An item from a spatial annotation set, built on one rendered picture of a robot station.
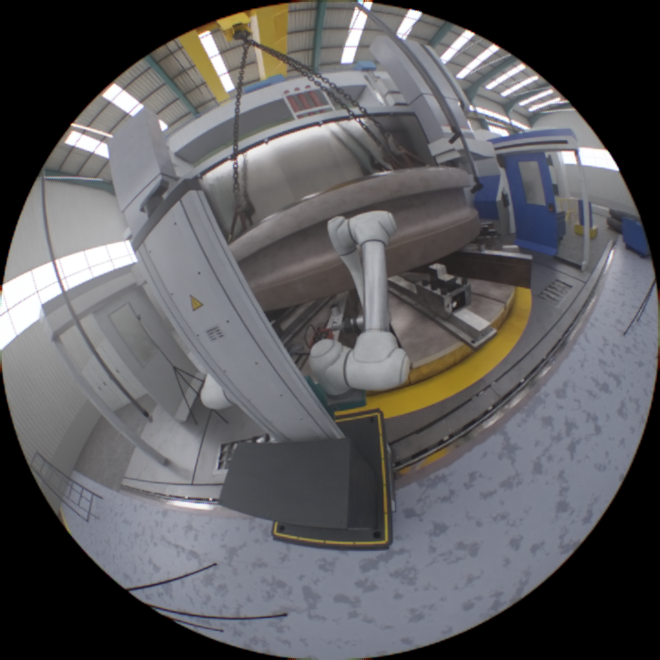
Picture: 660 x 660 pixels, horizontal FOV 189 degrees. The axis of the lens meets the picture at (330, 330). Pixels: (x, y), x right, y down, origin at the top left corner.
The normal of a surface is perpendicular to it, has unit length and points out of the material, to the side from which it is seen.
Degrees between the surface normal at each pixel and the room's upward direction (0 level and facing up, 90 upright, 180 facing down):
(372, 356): 42
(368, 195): 90
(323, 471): 0
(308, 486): 0
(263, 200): 90
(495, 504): 0
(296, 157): 90
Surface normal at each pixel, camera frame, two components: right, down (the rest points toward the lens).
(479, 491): -0.36, -0.80
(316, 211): -0.10, 0.55
